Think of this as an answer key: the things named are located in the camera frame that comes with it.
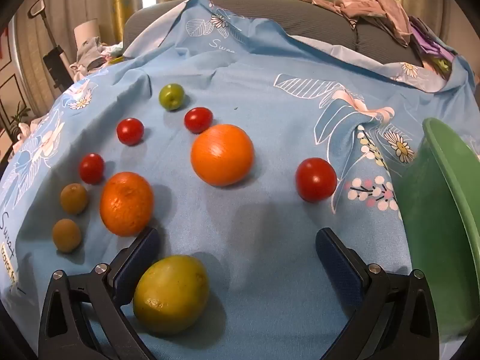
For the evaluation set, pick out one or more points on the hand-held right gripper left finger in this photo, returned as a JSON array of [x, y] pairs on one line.
[[140, 260]]

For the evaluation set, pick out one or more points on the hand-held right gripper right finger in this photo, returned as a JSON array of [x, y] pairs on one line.
[[335, 260]]

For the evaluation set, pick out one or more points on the yellow-green lemon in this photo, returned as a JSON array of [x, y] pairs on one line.
[[171, 294]]

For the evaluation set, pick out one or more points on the orange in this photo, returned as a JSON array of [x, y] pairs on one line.
[[126, 203], [222, 155]]

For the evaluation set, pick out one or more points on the brown kiwi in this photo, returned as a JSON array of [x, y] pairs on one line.
[[66, 235], [74, 198]]

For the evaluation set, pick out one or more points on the green plastic bowl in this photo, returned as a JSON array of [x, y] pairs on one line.
[[442, 232]]

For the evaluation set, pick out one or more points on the small green plum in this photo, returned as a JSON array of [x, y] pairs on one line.
[[171, 96]]

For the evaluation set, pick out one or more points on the large red tomato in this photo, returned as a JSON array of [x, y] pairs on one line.
[[315, 179]]

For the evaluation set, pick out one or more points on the red cherry tomato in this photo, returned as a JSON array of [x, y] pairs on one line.
[[91, 168], [130, 131], [198, 120]]

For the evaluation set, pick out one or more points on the blue floral bed sheet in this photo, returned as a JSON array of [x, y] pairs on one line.
[[262, 93]]

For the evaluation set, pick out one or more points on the potted plant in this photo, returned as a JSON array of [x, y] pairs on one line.
[[18, 118]]

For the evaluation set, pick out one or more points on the grey clothes heap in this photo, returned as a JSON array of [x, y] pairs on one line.
[[90, 54]]

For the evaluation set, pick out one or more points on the black stick vacuum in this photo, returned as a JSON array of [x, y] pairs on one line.
[[56, 60]]

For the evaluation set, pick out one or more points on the yellow-green cloth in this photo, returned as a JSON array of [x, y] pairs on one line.
[[442, 63]]

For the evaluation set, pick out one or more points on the purple cloth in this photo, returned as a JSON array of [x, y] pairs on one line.
[[427, 45]]

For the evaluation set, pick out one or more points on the grey sofa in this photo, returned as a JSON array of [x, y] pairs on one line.
[[300, 22]]

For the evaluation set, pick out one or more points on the pink clothes pile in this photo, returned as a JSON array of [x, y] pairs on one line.
[[378, 3]]

